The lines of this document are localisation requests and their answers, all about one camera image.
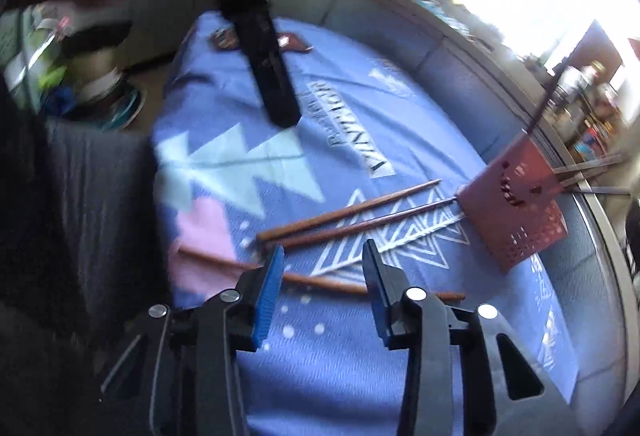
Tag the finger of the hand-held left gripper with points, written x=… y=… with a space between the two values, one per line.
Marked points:
x=272 y=76

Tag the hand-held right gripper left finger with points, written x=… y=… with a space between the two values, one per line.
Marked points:
x=267 y=298

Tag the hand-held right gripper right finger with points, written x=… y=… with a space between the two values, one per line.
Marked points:
x=378 y=311

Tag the brown wooden chopstick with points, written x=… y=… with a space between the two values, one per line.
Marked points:
x=585 y=175
x=320 y=282
x=587 y=164
x=370 y=223
x=350 y=211

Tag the pink perforated utensil holder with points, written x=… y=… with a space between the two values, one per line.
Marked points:
x=510 y=201

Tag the red-brown snack packet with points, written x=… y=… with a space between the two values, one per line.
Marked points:
x=296 y=44

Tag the blue printed blanket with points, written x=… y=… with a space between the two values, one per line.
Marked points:
x=325 y=126

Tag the grey sofa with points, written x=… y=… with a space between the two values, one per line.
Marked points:
x=400 y=31

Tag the white and teal container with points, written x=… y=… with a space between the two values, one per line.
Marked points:
x=107 y=96

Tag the dark grey cloth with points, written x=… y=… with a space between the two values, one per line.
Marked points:
x=100 y=216

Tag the green and white bag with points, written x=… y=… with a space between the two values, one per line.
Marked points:
x=35 y=56

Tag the dark wooden chopstick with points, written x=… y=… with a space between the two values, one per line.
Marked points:
x=550 y=99

